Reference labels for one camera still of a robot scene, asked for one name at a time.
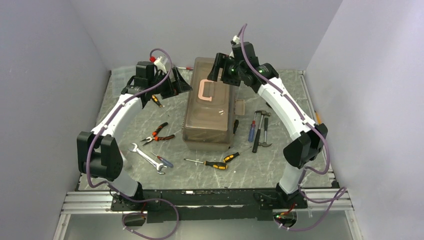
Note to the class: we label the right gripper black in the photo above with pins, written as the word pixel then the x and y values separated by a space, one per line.
pixel 221 61

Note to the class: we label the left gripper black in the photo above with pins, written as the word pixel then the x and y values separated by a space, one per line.
pixel 179 86

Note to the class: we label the beige plastic toolbox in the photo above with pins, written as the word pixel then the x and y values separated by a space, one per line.
pixel 212 108

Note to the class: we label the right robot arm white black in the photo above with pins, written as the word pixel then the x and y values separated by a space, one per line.
pixel 308 137

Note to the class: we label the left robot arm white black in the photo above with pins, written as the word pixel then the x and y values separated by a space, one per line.
pixel 98 153

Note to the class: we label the small black yellow screwdriver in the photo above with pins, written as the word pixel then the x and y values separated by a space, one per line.
pixel 159 104

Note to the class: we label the orange black needle nose pliers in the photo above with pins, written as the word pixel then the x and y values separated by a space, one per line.
pixel 155 136

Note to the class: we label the clear plastic parts box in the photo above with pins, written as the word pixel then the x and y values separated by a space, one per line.
pixel 120 77

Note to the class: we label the black yellow screwdriver near latch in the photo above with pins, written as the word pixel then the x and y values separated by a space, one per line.
pixel 235 126

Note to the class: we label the long claw hammer black grip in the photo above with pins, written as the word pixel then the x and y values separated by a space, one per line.
pixel 256 142

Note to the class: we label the small blue precision screwdriver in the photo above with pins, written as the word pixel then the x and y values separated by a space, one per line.
pixel 163 160

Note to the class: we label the large silver open wrench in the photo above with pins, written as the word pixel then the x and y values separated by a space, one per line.
pixel 158 166

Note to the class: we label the large black yellow screwdriver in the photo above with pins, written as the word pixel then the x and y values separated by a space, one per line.
pixel 232 156
pixel 213 164

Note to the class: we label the short claw hammer black grip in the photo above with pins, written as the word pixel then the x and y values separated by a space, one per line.
pixel 265 144

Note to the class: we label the yellow utility knife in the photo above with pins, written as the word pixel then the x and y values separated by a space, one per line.
pixel 318 118

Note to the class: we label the small red handled screwdriver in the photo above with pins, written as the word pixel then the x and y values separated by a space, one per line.
pixel 185 68

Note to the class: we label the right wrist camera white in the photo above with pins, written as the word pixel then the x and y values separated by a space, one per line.
pixel 235 40

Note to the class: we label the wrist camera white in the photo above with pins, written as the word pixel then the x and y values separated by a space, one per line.
pixel 235 40
pixel 160 63

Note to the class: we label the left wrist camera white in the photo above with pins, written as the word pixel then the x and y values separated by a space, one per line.
pixel 160 63

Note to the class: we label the blue handled screwdriver red collar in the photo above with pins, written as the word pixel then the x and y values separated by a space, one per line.
pixel 252 128

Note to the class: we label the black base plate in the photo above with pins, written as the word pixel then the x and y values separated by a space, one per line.
pixel 211 204

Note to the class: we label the aluminium rail frame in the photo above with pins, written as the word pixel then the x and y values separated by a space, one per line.
pixel 91 207

